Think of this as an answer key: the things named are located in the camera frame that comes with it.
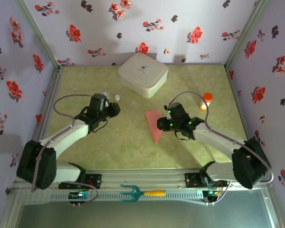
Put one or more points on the pink paper sheet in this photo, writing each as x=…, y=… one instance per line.
x=152, y=121

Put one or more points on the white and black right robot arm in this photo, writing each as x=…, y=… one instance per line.
x=249, y=164

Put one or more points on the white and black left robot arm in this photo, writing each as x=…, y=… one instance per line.
x=38, y=166

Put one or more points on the white square plastic box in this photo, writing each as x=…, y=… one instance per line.
x=142, y=73

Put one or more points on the orange capped bottle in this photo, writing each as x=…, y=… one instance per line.
x=207, y=96

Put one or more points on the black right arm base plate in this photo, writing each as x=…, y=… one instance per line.
x=191, y=179

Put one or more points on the grooved aluminium side rail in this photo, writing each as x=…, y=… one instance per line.
x=46, y=118

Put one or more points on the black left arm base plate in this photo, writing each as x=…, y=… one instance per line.
x=95, y=178

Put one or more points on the wide aluminium frame rail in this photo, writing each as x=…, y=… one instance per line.
x=142, y=178

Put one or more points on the thin aluminium side rail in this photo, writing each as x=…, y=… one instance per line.
x=243, y=118

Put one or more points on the aluminium frame post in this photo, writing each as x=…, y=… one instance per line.
x=36, y=31
x=245, y=31

